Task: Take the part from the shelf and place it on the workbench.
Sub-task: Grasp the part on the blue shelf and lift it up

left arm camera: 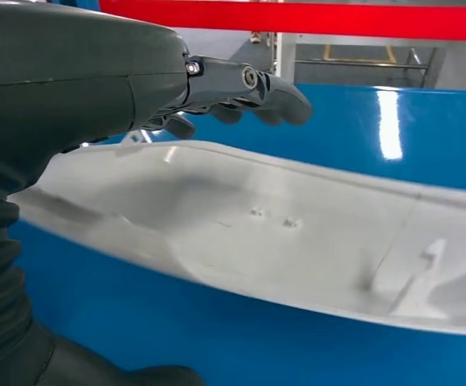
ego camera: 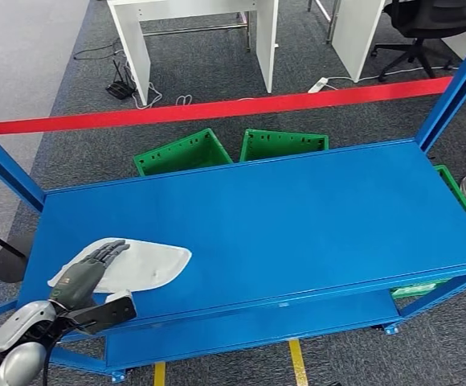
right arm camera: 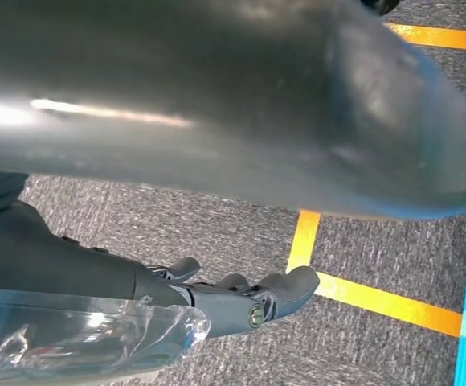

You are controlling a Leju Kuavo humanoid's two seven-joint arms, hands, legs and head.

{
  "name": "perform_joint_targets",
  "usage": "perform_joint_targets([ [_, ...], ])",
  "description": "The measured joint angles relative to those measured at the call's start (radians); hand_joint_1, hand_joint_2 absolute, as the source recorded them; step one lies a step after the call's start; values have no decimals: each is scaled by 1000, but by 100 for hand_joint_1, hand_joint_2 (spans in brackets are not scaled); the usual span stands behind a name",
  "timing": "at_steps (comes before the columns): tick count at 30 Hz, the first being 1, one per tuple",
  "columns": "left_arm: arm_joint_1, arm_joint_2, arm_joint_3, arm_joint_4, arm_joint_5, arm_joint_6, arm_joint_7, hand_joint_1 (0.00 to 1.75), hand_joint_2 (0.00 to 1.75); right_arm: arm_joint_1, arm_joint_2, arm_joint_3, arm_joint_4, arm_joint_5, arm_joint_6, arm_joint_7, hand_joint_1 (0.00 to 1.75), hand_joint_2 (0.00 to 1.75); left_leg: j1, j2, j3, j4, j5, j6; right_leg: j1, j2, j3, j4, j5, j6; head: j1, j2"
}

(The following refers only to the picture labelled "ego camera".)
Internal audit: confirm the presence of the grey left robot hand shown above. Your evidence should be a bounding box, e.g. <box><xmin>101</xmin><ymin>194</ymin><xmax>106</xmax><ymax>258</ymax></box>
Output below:
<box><xmin>49</xmin><ymin>240</ymin><xmax>131</xmax><ymax>312</ymax></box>

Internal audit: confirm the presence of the white plastic car part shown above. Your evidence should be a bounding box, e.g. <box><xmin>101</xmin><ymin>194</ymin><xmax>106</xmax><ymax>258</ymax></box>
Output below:
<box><xmin>47</xmin><ymin>236</ymin><xmax>193</xmax><ymax>295</ymax></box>

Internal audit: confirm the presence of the blue metal shelf rack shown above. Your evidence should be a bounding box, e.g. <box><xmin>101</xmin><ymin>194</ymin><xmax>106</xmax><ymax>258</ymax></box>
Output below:
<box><xmin>0</xmin><ymin>21</ymin><xmax>466</xmax><ymax>386</ymax></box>

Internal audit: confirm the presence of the green plastic crate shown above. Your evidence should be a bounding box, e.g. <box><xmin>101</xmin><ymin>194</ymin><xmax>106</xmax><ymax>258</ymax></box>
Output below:
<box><xmin>132</xmin><ymin>127</ymin><xmax>234</xmax><ymax>178</ymax></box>
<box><xmin>238</xmin><ymin>128</ymin><xmax>330</xmax><ymax>163</ymax></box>
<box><xmin>390</xmin><ymin>163</ymin><xmax>466</xmax><ymax>301</ymax></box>

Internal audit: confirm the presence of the black router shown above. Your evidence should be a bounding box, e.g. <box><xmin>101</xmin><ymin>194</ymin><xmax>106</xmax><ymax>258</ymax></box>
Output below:
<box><xmin>105</xmin><ymin>58</ymin><xmax>137</xmax><ymax>101</ymax></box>

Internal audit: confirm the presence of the white desk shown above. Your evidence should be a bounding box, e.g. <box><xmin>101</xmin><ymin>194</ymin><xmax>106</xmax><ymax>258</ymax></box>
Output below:
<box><xmin>307</xmin><ymin>0</ymin><xmax>387</xmax><ymax>84</ymax></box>
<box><xmin>107</xmin><ymin>0</ymin><xmax>280</xmax><ymax>106</ymax></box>

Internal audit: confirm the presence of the red barrier belt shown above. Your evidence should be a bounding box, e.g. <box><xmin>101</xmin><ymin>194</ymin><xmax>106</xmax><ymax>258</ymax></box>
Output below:
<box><xmin>0</xmin><ymin>74</ymin><xmax>466</xmax><ymax>138</ymax></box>

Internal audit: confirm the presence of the white power strip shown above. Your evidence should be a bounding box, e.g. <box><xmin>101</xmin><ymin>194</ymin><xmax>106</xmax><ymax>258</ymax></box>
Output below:
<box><xmin>308</xmin><ymin>76</ymin><xmax>329</xmax><ymax>95</ymax></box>

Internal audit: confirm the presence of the black office chair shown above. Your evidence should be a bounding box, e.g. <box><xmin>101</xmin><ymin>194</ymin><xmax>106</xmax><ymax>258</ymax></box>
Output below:
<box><xmin>371</xmin><ymin>0</ymin><xmax>466</xmax><ymax>84</ymax></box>

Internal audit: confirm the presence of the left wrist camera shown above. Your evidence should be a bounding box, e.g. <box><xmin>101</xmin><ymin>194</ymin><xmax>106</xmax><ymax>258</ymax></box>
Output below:
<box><xmin>57</xmin><ymin>289</ymin><xmax>138</xmax><ymax>338</ymax></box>

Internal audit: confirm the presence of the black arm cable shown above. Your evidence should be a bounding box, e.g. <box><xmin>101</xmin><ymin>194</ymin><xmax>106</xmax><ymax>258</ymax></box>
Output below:
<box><xmin>41</xmin><ymin>319</ymin><xmax>97</xmax><ymax>386</ymax></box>

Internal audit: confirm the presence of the black floor cable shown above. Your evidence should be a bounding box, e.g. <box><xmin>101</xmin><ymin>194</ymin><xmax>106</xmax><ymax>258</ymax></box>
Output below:
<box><xmin>73</xmin><ymin>39</ymin><xmax>117</xmax><ymax>60</ymax></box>

